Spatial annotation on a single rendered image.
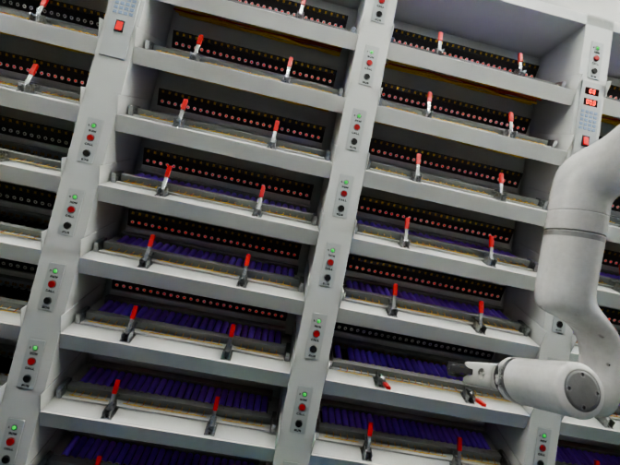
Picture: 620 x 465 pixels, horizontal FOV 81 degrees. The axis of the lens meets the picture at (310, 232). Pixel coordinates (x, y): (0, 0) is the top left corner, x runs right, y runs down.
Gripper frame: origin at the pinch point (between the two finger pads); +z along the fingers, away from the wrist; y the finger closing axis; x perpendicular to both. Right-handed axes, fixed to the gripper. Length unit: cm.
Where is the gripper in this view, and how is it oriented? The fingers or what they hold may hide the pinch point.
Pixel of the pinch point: (469, 372)
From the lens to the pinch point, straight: 99.8
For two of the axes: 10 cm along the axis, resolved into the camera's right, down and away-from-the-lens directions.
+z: -1.4, 2.7, 9.5
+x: 1.7, -9.4, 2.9
